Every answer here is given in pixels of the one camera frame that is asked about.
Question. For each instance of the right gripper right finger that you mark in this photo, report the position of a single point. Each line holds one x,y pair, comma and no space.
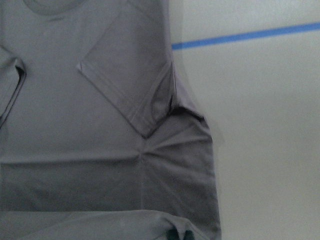
189,235

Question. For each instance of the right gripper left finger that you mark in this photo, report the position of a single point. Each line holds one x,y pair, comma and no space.
172,234

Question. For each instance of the dark brown t-shirt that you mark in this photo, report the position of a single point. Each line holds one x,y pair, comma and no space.
94,117

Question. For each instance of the brown paper table cover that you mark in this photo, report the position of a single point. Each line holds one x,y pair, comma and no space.
254,69

